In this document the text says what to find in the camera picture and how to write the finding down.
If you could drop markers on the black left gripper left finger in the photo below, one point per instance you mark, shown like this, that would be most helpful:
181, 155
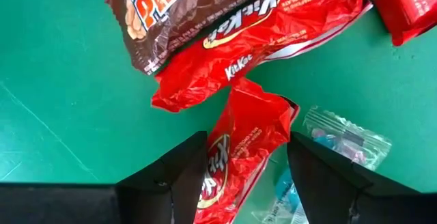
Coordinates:
153, 200

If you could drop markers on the red KitKat bar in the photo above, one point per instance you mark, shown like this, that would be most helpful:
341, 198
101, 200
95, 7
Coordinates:
406, 9
246, 142
273, 36

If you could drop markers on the brown PayDay candy bar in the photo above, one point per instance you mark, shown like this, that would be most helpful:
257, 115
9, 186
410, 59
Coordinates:
177, 19

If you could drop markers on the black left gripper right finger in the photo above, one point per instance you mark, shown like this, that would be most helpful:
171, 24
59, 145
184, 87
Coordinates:
341, 200

